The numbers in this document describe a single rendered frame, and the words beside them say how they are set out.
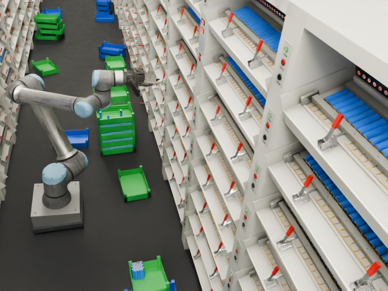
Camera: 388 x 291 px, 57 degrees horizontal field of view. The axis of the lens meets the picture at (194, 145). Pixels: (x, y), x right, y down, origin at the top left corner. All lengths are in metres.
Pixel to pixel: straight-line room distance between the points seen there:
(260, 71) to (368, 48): 0.48
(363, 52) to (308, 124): 0.27
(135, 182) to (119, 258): 0.72
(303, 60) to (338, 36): 0.17
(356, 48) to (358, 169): 0.25
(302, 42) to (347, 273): 0.55
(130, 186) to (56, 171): 0.68
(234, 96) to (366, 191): 0.76
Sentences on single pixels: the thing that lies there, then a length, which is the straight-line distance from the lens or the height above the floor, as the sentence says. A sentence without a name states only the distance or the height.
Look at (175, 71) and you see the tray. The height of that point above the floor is 0.99.
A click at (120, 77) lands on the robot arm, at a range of 2.05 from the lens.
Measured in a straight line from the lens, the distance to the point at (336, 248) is 0.95.
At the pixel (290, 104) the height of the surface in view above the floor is 1.56.
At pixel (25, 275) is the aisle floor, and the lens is 2.56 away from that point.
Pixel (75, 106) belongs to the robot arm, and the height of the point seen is 1.00.
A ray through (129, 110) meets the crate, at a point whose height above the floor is 0.32.
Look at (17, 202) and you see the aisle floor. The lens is 2.99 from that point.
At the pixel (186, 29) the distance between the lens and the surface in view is 2.06.
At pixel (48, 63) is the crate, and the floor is 0.00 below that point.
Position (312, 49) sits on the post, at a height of 1.72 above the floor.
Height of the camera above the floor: 2.04
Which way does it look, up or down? 37 degrees down
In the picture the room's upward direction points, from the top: 6 degrees clockwise
